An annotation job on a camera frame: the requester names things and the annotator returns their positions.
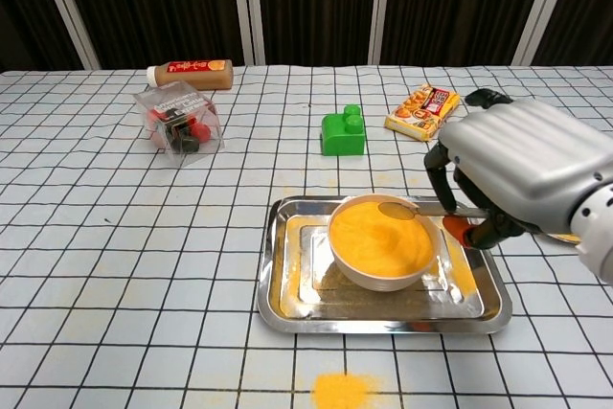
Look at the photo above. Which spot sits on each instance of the white grid-patterned tablecloth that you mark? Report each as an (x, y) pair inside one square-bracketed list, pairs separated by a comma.
[(96, 236)]

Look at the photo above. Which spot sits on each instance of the spilled yellow powder pile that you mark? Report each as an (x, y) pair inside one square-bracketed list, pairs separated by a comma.
[(340, 392)]

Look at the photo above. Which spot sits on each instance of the green toy building block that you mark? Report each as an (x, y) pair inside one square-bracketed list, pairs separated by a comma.
[(340, 141)]

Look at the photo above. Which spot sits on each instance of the clear box of capsules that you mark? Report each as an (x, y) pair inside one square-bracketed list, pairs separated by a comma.
[(182, 126)]

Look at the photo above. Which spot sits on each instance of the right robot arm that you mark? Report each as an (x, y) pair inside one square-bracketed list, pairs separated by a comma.
[(598, 236)]

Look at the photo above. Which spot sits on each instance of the small metal spoon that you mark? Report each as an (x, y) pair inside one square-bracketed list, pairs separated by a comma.
[(397, 210)]

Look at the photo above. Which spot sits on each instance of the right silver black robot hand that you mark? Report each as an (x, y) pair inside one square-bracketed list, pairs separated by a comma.
[(527, 160)]

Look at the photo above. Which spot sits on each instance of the brown drink bottle red label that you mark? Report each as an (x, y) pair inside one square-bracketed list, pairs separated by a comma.
[(201, 74)]

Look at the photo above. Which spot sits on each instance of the yellow snack box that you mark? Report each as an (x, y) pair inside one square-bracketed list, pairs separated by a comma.
[(421, 114)]

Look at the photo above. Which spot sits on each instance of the rectangular steel tray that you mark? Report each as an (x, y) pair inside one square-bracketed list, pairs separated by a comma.
[(383, 318)]

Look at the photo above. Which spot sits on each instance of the bowl of yellow powder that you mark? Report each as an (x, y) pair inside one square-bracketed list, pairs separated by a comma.
[(383, 246)]

